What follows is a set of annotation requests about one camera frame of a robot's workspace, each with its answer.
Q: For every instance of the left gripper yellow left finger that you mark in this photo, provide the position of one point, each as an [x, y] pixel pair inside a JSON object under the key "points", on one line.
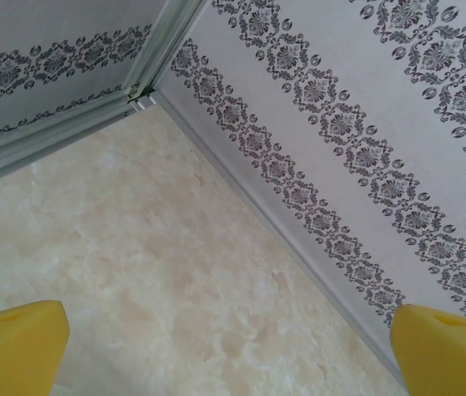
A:
{"points": [[14, 354]]}

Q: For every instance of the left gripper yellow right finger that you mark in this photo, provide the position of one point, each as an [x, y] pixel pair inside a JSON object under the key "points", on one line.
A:
{"points": [[447, 359]]}

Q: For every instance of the aluminium side floor rail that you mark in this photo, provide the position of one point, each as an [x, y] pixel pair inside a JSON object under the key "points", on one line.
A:
{"points": [[51, 140]]}

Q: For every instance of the thin wall base strip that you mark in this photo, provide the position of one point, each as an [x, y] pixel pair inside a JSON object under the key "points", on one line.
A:
{"points": [[263, 214]]}

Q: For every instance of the aluminium frame post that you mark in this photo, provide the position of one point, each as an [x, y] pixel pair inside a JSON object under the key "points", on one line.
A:
{"points": [[162, 41]]}

